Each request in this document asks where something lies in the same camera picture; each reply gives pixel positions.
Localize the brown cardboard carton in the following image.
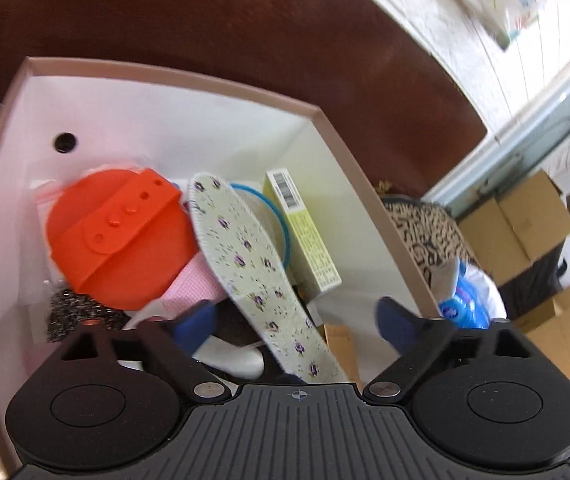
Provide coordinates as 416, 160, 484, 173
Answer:
512, 285, 570, 382
457, 170, 570, 287

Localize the blue tissue packet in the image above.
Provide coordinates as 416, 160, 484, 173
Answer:
437, 260, 492, 331

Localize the yellow-green small carton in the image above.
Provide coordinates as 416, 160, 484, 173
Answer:
263, 167, 342, 297

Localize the pinkish cardboard box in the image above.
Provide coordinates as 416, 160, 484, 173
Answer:
0, 57, 440, 472

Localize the pink cloth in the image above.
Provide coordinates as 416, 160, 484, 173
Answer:
157, 252, 227, 312

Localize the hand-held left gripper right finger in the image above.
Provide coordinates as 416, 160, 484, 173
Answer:
362, 297, 526, 404

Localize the steel wool scrubber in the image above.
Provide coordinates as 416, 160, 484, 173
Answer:
44, 287, 127, 344

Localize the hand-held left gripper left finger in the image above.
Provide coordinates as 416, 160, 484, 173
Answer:
60, 300, 232, 404

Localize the white plastic object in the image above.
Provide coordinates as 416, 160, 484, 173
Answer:
192, 335, 266, 379

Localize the orange round silicone pad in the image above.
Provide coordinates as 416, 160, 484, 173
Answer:
46, 167, 202, 311

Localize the clear zip bag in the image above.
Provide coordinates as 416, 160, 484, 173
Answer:
29, 162, 142, 213

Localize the small brown carton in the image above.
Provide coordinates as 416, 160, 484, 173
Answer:
322, 324, 362, 384

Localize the floral shoe insole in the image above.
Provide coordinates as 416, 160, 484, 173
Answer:
187, 172, 350, 385

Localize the blue-rimmed round lid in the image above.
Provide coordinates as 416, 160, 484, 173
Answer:
227, 182, 294, 272

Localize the white plastic bag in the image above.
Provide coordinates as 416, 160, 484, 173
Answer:
465, 260, 508, 322

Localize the brown wooden desktop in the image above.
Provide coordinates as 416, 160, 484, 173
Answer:
0, 0, 488, 202

